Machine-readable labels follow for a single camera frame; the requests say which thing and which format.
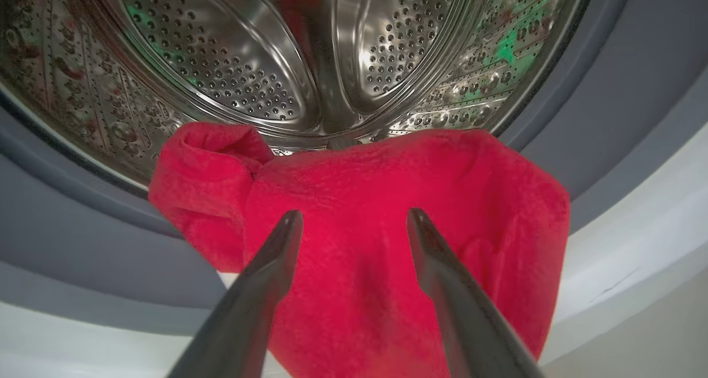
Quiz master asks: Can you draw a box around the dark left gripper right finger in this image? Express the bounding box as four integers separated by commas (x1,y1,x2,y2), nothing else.
407,208,546,378

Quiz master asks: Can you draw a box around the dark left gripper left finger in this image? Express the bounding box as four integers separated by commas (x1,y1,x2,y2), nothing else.
166,210,304,378

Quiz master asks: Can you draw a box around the red garment with white stripes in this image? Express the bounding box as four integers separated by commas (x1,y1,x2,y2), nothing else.
148,122,571,378

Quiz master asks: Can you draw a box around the white front-load washing machine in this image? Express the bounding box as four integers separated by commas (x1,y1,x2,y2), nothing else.
0,0,708,378

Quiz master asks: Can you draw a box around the grey rubber door gasket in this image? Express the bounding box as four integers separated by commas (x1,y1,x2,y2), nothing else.
0,0,708,337

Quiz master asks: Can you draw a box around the perforated steel washer drum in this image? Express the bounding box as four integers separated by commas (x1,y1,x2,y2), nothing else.
0,0,597,189

